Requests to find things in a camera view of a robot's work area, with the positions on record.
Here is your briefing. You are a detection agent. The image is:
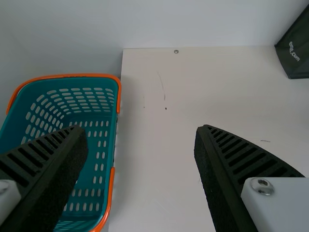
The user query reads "dark grey bag with straps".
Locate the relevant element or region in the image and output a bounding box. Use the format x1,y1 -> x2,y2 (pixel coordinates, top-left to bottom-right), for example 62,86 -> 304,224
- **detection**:
274,0 -> 309,80

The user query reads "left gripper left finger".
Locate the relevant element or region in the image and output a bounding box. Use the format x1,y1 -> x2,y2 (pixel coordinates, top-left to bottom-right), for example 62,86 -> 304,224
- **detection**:
0,125 -> 89,232

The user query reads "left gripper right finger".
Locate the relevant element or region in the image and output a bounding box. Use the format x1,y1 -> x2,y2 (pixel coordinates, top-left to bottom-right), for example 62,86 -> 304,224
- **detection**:
194,124 -> 309,232

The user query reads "teal shopping basket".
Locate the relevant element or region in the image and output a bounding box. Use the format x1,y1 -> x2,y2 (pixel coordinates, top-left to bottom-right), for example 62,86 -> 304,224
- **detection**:
0,73 -> 122,232

